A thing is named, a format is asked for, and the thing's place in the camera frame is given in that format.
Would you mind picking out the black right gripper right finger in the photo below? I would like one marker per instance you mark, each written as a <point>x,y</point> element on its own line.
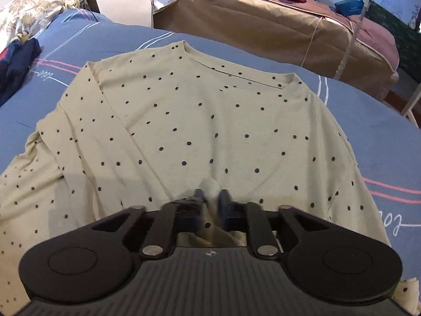
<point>248,218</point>

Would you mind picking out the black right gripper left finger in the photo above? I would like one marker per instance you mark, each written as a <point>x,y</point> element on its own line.
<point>180,216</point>

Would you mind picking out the cream polka dot shirt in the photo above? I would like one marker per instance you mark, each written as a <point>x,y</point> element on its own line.
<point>139,130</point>

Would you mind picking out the blue striped bed sheet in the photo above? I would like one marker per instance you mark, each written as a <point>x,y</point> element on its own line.
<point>387,147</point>

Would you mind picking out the white metal pole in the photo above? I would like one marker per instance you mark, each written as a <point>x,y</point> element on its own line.
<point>354,37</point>

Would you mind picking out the brown covered massage bed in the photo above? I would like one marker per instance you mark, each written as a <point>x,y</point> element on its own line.
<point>243,24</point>

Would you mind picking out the pink bed cover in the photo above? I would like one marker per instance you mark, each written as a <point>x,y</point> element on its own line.
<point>316,19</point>

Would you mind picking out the navy red folded garment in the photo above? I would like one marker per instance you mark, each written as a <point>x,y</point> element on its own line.
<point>16,60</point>

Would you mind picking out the blue box on bed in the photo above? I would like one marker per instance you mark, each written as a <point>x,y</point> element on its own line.
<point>349,7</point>

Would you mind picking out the floral patterned pillow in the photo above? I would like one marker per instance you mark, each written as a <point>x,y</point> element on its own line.
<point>30,16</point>

